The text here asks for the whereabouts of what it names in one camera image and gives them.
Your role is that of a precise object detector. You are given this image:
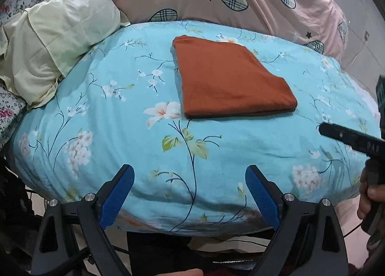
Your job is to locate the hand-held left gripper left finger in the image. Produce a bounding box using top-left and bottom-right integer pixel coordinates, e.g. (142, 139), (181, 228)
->
(30, 164), (135, 276)

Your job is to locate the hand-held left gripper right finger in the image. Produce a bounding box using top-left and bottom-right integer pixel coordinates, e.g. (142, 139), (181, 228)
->
(244, 164), (349, 276)

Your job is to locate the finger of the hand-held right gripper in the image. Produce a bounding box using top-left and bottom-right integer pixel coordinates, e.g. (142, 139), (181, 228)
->
(318, 122), (385, 160)

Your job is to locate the orange knit sweater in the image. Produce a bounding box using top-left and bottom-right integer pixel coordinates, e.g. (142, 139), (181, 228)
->
(171, 35), (298, 119)

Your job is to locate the person's right hand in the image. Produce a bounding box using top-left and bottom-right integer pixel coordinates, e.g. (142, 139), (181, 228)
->
(357, 168), (385, 220)

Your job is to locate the light blue floral bedsheet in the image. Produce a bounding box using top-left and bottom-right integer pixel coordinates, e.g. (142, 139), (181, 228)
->
(9, 20), (381, 237)

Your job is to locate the cream pillow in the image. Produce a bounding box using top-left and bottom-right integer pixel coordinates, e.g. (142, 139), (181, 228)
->
(0, 0), (131, 110)

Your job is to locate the black cable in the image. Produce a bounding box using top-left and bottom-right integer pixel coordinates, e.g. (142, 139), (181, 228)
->
(45, 247), (91, 276)

